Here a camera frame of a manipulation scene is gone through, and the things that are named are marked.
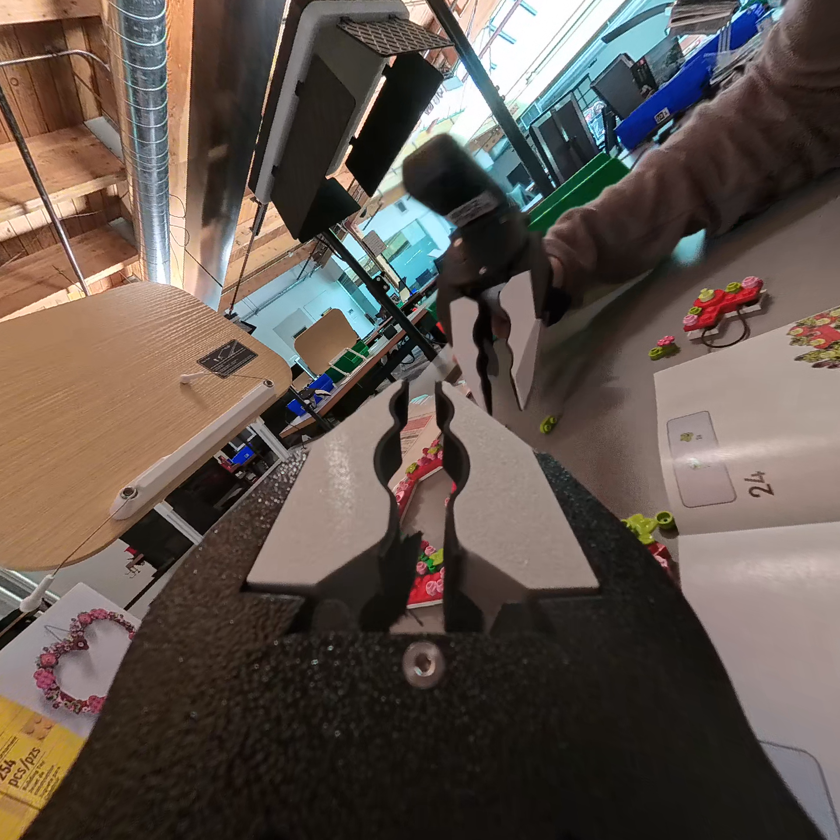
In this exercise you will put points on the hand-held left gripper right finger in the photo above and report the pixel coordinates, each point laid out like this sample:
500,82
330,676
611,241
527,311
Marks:
518,512

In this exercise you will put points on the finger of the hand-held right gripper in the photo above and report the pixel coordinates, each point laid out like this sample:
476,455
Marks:
469,334
525,328

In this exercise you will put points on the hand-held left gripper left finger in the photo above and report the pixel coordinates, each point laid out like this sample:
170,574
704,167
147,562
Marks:
328,512

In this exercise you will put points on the lime round lego piece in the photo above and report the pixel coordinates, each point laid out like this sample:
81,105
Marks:
548,424

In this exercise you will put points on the red lego heart assembly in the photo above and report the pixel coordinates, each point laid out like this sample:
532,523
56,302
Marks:
420,485

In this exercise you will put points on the person's right forearm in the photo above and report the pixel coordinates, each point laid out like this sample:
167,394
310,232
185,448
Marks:
689,164

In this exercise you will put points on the lime lego leaf pieces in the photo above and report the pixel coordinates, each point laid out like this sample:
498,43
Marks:
646,525

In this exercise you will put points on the pink green lego flower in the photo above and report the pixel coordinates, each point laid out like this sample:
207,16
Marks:
664,348

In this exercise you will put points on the pink lego piece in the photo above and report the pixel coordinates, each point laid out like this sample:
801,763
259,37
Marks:
661,556

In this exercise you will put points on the red lego flower assembly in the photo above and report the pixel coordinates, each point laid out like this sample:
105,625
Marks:
722,305

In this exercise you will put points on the lego instruction booklet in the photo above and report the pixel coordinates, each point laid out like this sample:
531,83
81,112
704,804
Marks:
754,459

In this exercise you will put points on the lego set box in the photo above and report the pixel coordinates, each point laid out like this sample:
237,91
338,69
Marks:
46,689

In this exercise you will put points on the black light stand pole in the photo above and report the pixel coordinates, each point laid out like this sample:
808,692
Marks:
380,295

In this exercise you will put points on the green plastic bin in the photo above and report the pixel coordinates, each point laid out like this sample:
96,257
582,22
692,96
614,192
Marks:
577,187

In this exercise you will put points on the black elastic loop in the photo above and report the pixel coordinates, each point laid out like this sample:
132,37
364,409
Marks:
725,338

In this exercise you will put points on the black studio light panel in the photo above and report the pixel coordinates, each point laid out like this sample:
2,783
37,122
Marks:
328,111

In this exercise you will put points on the blue plastic bin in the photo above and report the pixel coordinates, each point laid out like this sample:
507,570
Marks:
689,85

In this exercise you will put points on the black frame pole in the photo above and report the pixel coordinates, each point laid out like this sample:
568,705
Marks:
492,98

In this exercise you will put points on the silver ceiling duct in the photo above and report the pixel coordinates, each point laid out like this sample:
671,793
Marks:
145,144

